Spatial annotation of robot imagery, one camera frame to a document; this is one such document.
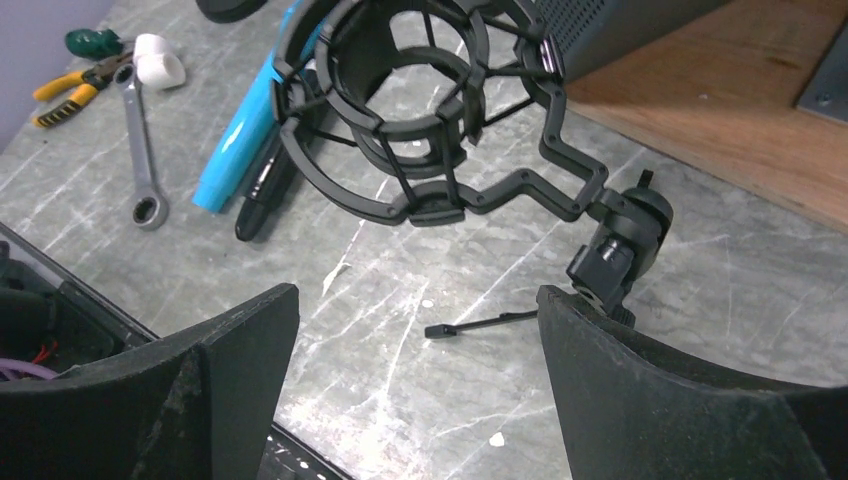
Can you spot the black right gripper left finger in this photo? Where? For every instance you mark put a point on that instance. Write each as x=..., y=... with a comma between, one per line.
x=197, y=404

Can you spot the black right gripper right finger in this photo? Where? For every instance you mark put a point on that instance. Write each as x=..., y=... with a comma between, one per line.
x=631, y=407

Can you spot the black microphone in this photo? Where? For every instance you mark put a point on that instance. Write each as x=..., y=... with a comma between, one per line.
x=272, y=171

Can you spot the blue microphone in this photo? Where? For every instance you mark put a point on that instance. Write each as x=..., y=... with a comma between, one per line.
x=240, y=142

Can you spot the black tripod shock mount stand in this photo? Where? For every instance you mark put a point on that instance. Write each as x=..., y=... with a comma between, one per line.
x=500, y=57

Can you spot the black round base stand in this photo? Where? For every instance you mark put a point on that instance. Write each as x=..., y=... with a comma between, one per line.
x=228, y=11

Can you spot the silver ratchet wrench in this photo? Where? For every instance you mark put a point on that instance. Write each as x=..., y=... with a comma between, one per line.
x=150, y=208

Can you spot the wooden board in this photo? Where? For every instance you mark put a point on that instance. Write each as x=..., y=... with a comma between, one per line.
x=719, y=94

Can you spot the white plastic pipe fitting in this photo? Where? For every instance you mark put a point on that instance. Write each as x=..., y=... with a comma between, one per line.
x=156, y=64

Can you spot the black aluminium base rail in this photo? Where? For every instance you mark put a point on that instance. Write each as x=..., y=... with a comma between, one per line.
x=52, y=322

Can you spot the yellow handled pliers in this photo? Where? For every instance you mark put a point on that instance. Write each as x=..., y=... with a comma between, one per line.
x=85, y=85

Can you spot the grey metal bracket stand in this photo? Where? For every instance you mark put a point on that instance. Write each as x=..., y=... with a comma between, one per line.
x=825, y=94

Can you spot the blue network switch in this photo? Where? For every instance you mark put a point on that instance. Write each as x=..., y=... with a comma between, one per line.
x=591, y=34

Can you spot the green handled screwdriver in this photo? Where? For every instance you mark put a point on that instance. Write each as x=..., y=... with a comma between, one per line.
x=95, y=45

